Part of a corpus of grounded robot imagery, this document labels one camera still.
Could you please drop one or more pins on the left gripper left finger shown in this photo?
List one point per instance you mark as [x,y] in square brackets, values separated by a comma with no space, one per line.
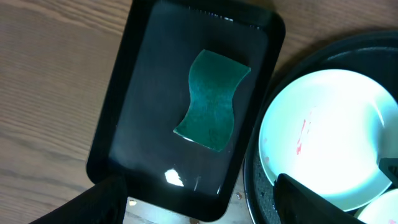
[104,203]

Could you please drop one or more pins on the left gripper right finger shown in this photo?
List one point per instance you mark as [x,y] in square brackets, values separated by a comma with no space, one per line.
[296,204]

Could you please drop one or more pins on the light blue plate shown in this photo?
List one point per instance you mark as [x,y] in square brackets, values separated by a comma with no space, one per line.
[328,130]
[383,210]

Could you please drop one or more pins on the green scouring sponge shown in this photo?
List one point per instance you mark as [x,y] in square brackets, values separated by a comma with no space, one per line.
[212,81]

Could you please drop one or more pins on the black rectangular tray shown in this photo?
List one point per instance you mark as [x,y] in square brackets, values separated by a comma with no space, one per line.
[148,96]

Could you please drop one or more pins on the round black tray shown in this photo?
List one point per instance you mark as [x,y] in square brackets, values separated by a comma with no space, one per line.
[373,53]

